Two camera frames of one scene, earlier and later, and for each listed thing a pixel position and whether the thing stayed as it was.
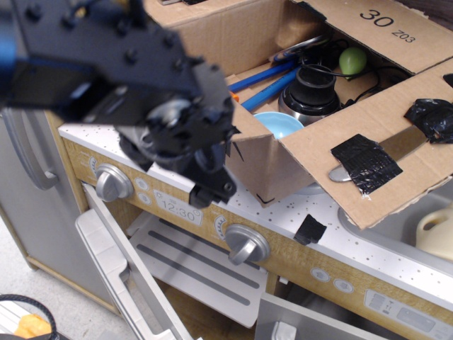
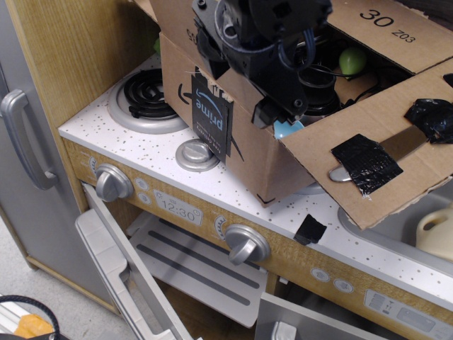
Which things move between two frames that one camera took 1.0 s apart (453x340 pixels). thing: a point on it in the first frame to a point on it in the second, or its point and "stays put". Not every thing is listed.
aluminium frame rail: x=10 y=314 stays put
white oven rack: x=199 y=268 stays put
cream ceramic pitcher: x=434 y=232 stays put
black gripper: x=173 y=111 to x=262 y=40
